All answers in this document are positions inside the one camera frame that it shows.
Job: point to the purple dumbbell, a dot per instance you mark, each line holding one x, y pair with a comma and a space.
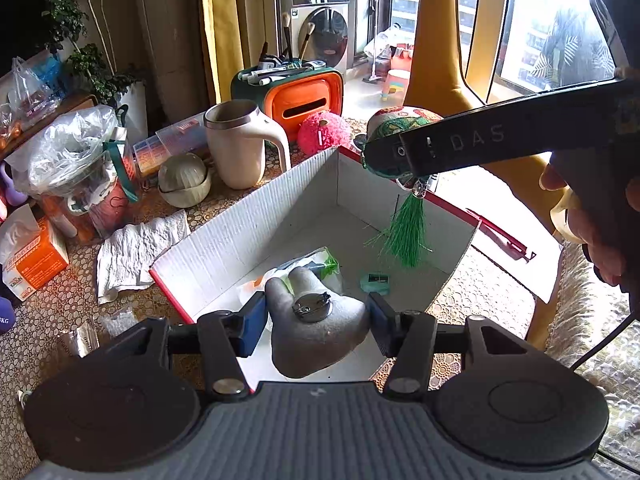
12, 190
5, 316

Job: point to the fluffy beige cushion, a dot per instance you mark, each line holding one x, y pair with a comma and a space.
590, 320

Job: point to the clear plastic bag with oranges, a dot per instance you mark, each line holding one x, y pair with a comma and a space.
30, 87

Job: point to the white planter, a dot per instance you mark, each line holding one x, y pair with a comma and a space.
134, 112

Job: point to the crumpled white paper towel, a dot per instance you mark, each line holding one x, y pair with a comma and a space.
135, 252

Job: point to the green ribbon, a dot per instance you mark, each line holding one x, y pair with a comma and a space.
122, 170

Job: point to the yellow chair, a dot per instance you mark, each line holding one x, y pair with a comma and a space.
460, 35

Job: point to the yellow curtain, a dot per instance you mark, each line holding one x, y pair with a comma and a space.
212, 30

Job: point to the small bubble wrap bag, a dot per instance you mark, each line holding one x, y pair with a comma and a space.
117, 321

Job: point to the bunch of markers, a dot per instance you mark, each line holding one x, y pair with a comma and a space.
272, 72

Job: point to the orange tissue pack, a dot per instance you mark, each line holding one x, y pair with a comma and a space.
35, 260

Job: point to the embroidered sachet with green tassel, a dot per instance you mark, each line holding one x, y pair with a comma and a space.
400, 122

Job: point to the silver foil packet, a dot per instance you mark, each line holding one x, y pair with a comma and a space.
80, 340

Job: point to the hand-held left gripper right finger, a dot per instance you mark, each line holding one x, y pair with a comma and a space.
381, 327

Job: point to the pink fluffy ball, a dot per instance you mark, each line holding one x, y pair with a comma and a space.
322, 132

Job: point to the person's right hand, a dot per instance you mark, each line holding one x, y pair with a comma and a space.
600, 240

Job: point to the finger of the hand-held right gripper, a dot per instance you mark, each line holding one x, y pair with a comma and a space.
500, 132

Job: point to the clear wrapped packet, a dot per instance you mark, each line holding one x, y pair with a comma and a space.
310, 265

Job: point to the cream ribbed bowl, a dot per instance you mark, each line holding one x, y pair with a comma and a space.
187, 199
182, 172

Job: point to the wooden sideboard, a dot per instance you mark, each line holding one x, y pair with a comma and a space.
55, 115

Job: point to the leafy green plant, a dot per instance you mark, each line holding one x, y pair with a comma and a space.
82, 65

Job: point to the large clear plastic bag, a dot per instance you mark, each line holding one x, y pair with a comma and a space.
75, 155

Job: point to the red plastic clip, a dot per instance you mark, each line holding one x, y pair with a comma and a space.
500, 235

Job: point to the white and red cardboard box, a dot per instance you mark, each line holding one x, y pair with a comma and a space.
240, 240

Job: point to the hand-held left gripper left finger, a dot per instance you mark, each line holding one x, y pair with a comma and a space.
254, 325

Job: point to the clear bead storage box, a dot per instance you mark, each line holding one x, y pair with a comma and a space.
170, 142

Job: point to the rainbow plastic stool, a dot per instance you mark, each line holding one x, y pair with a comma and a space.
397, 85

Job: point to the upright mop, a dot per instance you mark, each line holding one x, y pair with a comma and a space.
374, 35

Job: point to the teal pencil sharpener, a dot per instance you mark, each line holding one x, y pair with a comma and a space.
375, 283

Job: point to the black television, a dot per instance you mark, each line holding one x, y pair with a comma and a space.
20, 5

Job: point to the orange and green storage box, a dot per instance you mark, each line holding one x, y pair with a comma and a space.
305, 102

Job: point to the long bristle brush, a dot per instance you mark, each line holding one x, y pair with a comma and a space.
306, 37
287, 35

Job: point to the silver washing machine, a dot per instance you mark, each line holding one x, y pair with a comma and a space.
325, 25

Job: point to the grey felt brooch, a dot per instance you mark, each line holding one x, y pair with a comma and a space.
310, 332

